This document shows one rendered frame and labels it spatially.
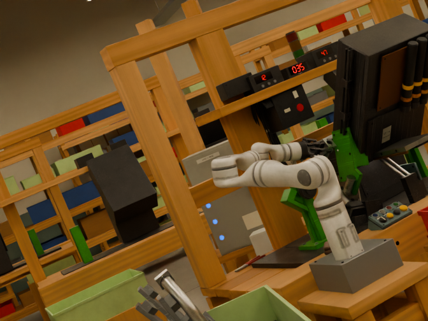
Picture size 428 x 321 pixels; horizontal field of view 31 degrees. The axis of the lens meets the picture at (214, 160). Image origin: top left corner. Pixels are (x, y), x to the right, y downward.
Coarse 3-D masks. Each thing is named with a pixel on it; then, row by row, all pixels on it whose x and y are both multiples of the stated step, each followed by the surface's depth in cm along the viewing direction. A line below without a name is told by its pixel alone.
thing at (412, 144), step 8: (416, 136) 312; (424, 136) 302; (392, 144) 319; (400, 144) 309; (408, 144) 299; (416, 144) 300; (376, 152) 314; (384, 152) 309; (392, 152) 304; (400, 152) 301; (408, 152) 298
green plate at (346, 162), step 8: (336, 136) 316; (344, 136) 311; (336, 144) 317; (344, 144) 312; (352, 144) 309; (336, 152) 317; (344, 152) 313; (352, 152) 308; (344, 160) 313; (352, 160) 308; (360, 160) 311; (368, 160) 312; (344, 168) 314; (352, 168) 309; (344, 176) 315
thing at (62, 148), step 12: (204, 84) 1273; (192, 96) 1256; (156, 108) 1238; (204, 108) 1271; (120, 120) 1229; (96, 132) 1209; (72, 144) 1198; (144, 156) 1238; (72, 180) 1242; (168, 216) 1241
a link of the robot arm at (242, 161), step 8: (248, 152) 294; (216, 160) 274; (224, 160) 273; (232, 160) 275; (240, 160) 284; (248, 160) 288; (256, 160) 294; (216, 168) 274; (224, 168) 273; (240, 168) 290
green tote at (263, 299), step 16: (224, 304) 245; (240, 304) 246; (256, 304) 246; (272, 304) 245; (288, 304) 214; (224, 320) 245; (240, 320) 246; (256, 320) 246; (272, 320) 247; (288, 320) 224; (304, 320) 195
